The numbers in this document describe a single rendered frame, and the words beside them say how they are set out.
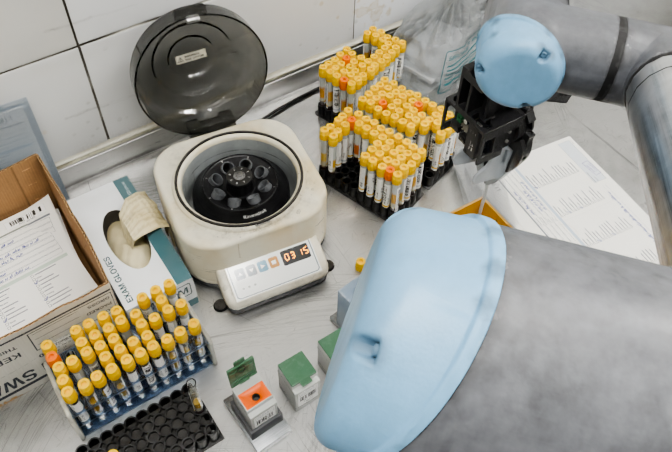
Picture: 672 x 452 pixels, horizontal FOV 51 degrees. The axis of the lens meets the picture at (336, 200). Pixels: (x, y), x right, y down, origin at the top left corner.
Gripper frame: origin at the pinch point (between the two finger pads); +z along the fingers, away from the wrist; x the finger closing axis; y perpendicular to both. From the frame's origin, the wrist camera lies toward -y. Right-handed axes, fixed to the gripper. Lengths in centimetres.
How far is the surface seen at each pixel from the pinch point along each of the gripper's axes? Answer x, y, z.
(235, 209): -23.2, 27.3, 15.1
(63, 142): -52, 45, 17
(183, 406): -2, 46, 24
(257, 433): 6.4, 39.6, 23.0
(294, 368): 2.6, 31.7, 18.9
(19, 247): -36, 57, 19
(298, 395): 5.5, 32.8, 20.6
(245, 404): 4.2, 39.8, 17.9
